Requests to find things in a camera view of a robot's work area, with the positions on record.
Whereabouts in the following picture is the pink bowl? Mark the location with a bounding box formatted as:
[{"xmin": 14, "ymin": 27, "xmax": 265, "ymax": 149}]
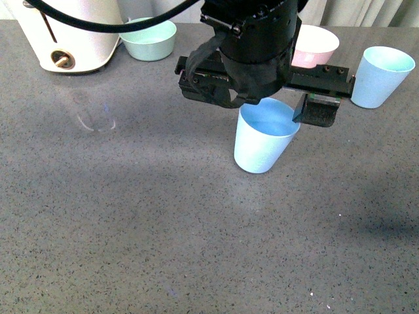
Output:
[{"xmin": 291, "ymin": 24, "xmax": 340, "ymax": 69}]

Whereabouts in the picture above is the grey curtain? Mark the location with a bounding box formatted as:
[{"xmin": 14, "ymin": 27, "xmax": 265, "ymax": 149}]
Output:
[{"xmin": 118, "ymin": 0, "xmax": 418, "ymax": 27}]

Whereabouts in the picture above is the green bowl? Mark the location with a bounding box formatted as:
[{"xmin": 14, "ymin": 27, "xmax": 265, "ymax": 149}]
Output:
[{"xmin": 119, "ymin": 20, "xmax": 177, "ymax": 61}]

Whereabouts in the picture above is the white toaster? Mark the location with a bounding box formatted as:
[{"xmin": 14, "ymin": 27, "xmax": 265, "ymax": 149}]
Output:
[{"xmin": 7, "ymin": 0, "xmax": 122, "ymax": 73}]

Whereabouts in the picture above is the blue cup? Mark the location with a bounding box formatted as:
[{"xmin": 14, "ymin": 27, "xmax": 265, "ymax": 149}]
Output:
[
  {"xmin": 234, "ymin": 98, "xmax": 300, "ymax": 174},
  {"xmin": 350, "ymin": 46, "xmax": 416, "ymax": 109}
]

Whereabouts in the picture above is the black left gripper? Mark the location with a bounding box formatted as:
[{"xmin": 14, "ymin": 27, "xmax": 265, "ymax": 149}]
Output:
[{"xmin": 175, "ymin": 51, "xmax": 355, "ymax": 127}]

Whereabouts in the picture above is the black cable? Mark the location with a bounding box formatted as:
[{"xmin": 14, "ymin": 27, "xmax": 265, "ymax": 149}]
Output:
[{"xmin": 26, "ymin": 0, "xmax": 202, "ymax": 34}]

